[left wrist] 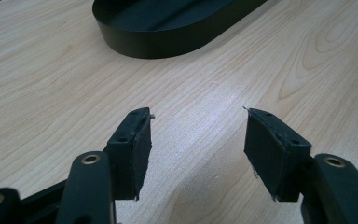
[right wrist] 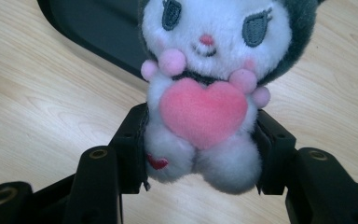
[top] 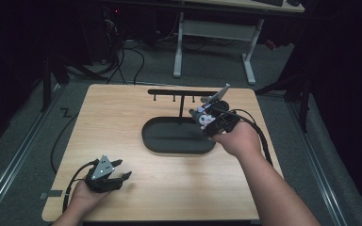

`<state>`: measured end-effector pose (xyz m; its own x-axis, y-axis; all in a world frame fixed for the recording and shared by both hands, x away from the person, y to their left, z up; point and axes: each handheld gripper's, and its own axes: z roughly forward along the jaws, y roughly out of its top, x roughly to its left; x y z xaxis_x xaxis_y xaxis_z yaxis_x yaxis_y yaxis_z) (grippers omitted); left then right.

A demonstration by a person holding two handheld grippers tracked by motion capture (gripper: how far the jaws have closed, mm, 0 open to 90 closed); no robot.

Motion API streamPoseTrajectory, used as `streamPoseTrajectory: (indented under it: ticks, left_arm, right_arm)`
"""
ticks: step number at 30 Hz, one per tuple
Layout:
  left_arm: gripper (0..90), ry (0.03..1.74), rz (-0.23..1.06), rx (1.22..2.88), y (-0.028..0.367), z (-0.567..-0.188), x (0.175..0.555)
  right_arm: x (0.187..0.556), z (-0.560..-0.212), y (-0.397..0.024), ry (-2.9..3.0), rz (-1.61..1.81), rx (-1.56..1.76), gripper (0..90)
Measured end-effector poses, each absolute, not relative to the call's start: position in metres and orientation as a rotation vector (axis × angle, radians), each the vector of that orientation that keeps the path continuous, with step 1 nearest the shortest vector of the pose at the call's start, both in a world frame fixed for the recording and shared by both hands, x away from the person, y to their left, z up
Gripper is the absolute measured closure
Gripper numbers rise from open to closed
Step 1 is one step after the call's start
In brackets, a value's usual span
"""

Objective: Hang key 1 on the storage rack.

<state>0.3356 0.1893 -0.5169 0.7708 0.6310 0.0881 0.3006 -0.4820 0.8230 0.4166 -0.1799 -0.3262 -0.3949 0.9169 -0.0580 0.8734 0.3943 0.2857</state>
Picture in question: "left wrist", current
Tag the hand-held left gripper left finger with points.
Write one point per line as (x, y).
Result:
(129, 161)

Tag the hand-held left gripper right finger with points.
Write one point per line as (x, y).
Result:
(276, 158)

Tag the black oval tray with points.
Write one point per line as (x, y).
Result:
(155, 37)

